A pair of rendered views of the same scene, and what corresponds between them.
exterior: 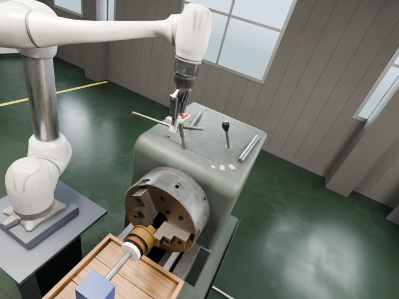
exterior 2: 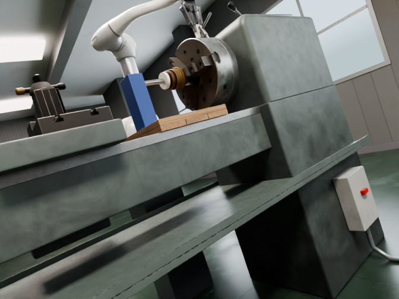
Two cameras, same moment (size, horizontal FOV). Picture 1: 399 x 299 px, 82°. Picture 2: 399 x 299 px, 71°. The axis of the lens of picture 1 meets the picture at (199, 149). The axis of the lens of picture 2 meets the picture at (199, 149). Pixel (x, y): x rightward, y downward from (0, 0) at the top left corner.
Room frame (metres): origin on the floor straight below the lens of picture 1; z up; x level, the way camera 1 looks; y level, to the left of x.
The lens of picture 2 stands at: (-0.47, -0.59, 0.79)
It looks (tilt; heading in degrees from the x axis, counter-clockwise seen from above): 1 degrees down; 36
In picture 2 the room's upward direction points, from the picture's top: 19 degrees counter-clockwise
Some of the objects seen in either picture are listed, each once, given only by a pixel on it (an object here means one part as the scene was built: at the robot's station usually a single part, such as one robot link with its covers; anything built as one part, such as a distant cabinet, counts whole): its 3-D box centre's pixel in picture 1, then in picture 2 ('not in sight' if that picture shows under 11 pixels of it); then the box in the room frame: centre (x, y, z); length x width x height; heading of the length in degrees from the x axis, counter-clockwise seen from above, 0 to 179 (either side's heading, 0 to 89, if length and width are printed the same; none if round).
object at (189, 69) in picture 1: (186, 66); not in sight; (0.81, 0.12, 1.58); 0.09 x 0.09 x 0.06
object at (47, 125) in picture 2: not in sight; (63, 137); (0.00, 0.26, 0.95); 0.43 x 0.18 x 0.04; 73
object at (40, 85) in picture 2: not in sight; (41, 88); (0.02, 0.32, 1.13); 0.08 x 0.08 x 0.03
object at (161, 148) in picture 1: (202, 164); (256, 73); (0.99, -0.04, 1.06); 0.59 x 0.48 x 0.39; 163
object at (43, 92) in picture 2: not in sight; (49, 106); (0.02, 0.31, 1.07); 0.07 x 0.07 x 0.10; 73
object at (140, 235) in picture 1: (141, 239); (174, 79); (0.46, 0.10, 1.08); 0.09 x 0.09 x 0.09; 73
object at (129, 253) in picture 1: (117, 266); (152, 82); (0.35, 0.14, 1.08); 0.13 x 0.07 x 0.07; 163
